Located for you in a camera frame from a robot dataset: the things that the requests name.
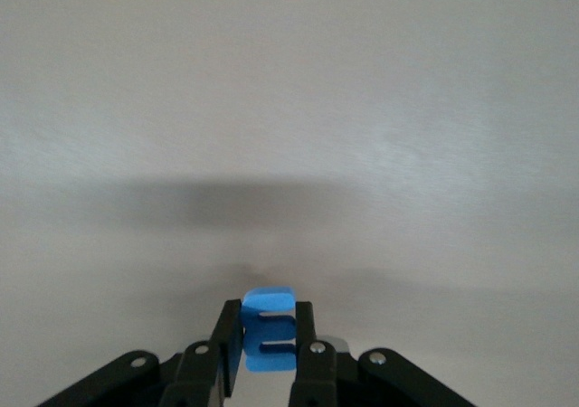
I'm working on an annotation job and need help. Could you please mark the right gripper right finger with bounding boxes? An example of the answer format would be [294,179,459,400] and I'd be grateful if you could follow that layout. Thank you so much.
[289,300,476,407]

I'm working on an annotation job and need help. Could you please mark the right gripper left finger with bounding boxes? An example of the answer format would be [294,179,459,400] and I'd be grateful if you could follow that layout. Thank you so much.
[40,298,246,407]

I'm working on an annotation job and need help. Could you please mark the brown table cover sheet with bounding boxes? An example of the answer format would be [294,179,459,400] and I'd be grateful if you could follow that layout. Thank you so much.
[0,0,579,407]

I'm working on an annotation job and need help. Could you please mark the blue letter m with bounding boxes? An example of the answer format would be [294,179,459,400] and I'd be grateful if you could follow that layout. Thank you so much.
[239,287,298,374]

